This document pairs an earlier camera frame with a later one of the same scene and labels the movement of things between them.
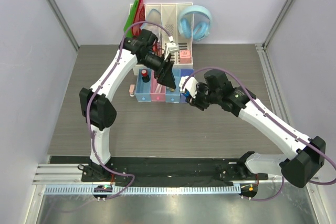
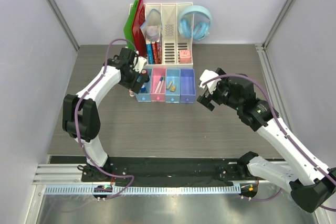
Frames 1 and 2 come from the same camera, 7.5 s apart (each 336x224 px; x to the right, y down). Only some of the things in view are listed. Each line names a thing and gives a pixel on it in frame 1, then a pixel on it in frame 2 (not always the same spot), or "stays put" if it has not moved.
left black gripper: [164, 75] to [134, 85]
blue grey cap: [186, 94] to [143, 88]
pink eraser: [132, 90] stays put
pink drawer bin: [158, 91] stays put
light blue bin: [174, 96] stays put
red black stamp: [145, 78] stays put
